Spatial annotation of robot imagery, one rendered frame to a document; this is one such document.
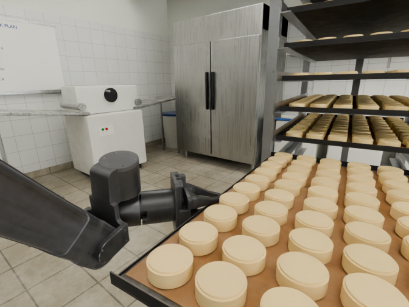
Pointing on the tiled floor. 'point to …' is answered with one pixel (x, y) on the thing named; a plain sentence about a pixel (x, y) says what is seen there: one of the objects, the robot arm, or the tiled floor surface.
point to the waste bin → (170, 128)
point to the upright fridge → (223, 82)
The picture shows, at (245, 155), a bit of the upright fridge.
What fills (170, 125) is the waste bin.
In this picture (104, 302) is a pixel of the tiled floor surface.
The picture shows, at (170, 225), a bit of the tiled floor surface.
